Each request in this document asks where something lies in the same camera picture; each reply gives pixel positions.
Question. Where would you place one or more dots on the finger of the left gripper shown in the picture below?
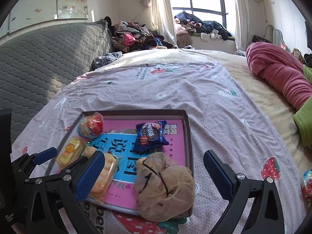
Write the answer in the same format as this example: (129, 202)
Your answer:
(45, 156)

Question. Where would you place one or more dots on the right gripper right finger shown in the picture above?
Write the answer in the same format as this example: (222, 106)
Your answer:
(265, 215)

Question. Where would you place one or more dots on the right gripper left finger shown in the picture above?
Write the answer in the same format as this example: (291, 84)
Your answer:
(50, 194)

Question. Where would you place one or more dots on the orange cake packet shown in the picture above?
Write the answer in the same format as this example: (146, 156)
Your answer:
(106, 175)

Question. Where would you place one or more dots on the beige fabric scrunchie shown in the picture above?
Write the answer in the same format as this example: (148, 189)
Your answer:
(164, 188)

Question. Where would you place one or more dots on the yellow cake packet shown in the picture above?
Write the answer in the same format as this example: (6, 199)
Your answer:
(71, 152)

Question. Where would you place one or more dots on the round colourful snack ball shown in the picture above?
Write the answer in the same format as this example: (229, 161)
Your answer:
(91, 126)

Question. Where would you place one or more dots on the red white candy packet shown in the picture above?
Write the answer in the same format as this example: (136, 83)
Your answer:
(306, 187)

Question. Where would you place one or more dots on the pink and blue book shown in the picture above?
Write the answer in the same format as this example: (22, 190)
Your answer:
(119, 139)

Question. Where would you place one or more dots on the dark shallow box tray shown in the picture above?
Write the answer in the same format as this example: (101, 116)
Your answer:
(155, 115)

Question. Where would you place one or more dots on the blue cookie packet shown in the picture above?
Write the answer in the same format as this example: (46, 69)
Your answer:
(149, 136)

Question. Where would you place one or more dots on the grey quilted headboard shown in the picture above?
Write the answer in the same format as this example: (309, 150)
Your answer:
(38, 64)

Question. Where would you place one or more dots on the dark patterned cloth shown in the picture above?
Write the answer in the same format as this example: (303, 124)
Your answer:
(105, 60)

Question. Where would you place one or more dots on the pink strawberry bed sheet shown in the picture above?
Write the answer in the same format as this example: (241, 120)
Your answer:
(222, 117)

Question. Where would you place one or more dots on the green fleece blanket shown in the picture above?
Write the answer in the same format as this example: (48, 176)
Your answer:
(302, 117)

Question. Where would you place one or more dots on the clothes pile by headboard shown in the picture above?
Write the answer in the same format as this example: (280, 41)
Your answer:
(129, 37)

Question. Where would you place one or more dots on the pink rolled blanket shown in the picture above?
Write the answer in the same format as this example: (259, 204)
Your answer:
(280, 70)

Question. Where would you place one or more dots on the right cream curtain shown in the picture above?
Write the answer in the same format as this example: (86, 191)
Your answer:
(242, 23)

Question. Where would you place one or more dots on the cream curtain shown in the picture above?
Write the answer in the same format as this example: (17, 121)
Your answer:
(242, 23)
(162, 19)

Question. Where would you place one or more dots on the clothes pile on windowsill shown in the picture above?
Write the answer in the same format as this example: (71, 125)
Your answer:
(195, 25)

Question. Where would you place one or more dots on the left cream curtain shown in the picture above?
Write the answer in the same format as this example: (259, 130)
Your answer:
(162, 19)

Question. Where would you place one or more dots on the black television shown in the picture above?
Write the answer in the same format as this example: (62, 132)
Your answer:
(309, 36)

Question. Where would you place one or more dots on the floral wall painting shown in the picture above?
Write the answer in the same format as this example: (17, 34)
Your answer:
(30, 12)

